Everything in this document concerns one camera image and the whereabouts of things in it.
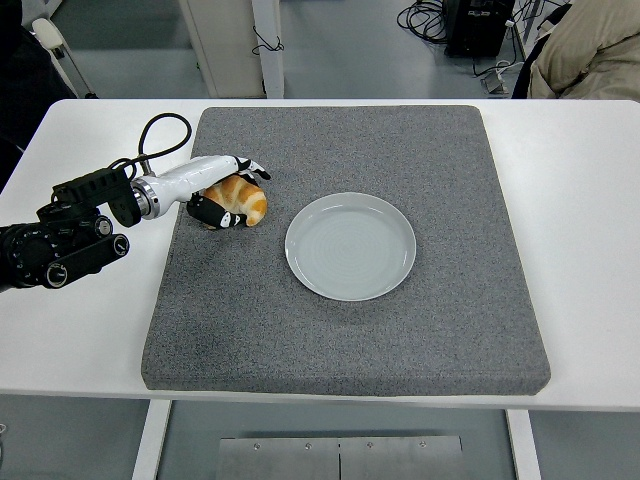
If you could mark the white chair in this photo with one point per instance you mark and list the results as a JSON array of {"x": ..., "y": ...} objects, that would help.
[{"x": 50, "y": 32}]

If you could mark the round grey plate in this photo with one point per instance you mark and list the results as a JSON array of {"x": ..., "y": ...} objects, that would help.
[{"x": 350, "y": 247}]

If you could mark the white table leg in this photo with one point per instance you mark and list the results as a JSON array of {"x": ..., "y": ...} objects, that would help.
[
  {"x": 150, "y": 440},
  {"x": 524, "y": 445}
]

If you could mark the grey fabric mat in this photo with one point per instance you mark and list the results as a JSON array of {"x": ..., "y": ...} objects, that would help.
[{"x": 350, "y": 340}]

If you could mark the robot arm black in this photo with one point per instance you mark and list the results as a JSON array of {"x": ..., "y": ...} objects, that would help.
[{"x": 30, "y": 250}]

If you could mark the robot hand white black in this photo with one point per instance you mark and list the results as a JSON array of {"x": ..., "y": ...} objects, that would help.
[{"x": 195, "y": 175}]

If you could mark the grey metal plate with screws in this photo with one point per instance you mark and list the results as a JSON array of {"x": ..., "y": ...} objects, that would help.
[{"x": 300, "y": 460}]

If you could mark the golden croissant bread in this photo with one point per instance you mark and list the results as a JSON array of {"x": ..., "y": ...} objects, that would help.
[{"x": 250, "y": 200}]

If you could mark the white cabinet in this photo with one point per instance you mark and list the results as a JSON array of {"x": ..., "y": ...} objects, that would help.
[{"x": 225, "y": 45}]

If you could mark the black computer case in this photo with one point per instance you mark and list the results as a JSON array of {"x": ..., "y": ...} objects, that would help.
[{"x": 475, "y": 30}]

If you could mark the white post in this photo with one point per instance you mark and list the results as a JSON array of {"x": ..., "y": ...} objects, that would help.
[{"x": 272, "y": 75}]

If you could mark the black chair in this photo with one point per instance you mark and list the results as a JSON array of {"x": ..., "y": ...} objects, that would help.
[{"x": 525, "y": 75}]

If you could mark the person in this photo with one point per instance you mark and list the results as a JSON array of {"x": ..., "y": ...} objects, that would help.
[
  {"x": 25, "y": 75},
  {"x": 590, "y": 55}
]

